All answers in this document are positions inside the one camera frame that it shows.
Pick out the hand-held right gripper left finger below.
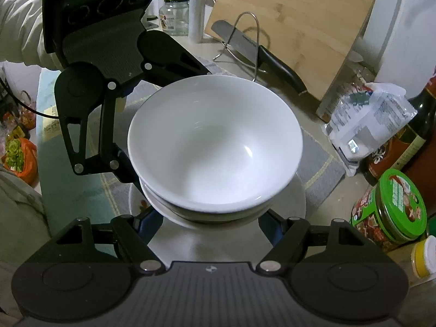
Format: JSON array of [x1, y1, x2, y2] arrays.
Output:
[[54, 210, 164, 275]]

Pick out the bamboo cutting board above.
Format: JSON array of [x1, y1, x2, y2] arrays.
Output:
[[204, 0, 378, 119]]

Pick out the green lid jar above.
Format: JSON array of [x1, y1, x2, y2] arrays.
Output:
[[351, 168, 428, 253]]

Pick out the white powder plastic bag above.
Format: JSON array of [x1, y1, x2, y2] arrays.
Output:
[[323, 87, 418, 177]]

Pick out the yellow lid bottle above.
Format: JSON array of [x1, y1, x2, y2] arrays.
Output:
[[410, 235, 436, 280]]

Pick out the orange plastic bag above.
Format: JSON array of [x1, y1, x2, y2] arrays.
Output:
[[1, 138, 38, 187]]

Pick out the clear glass jar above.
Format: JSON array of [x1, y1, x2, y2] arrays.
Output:
[[158, 0, 190, 37]]

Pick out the black-handled kitchen knife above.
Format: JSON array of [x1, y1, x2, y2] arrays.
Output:
[[211, 20, 308, 96]]

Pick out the red print plastic bag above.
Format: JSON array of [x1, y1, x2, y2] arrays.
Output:
[[316, 75, 375, 125]]

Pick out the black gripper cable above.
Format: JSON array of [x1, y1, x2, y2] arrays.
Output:
[[0, 75, 62, 120]]

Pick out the dark soy sauce bottle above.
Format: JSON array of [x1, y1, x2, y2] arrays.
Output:
[[362, 75, 436, 185]]

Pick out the tall white paper roll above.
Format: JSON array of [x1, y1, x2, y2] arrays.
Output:
[[188, 0, 209, 44]]

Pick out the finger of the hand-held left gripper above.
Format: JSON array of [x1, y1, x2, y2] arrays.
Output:
[[142, 52, 214, 91], [59, 81, 139, 185]]

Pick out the clear bag of groceries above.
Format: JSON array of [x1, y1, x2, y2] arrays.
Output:
[[0, 90, 36, 131]]

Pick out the person's left forearm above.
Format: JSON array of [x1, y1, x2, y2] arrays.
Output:
[[0, 0, 67, 72]]

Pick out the large white fruit-print plate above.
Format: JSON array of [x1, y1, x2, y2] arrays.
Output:
[[128, 172, 308, 264]]

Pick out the green vegetables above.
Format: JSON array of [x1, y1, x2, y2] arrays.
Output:
[[4, 139, 27, 171]]

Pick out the metal wire rack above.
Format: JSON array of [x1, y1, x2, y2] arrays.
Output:
[[213, 11, 270, 83]]

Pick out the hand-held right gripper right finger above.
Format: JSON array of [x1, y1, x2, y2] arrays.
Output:
[[255, 208, 374, 275]]

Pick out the grey checked mat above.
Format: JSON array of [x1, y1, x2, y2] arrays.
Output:
[[87, 56, 347, 212]]

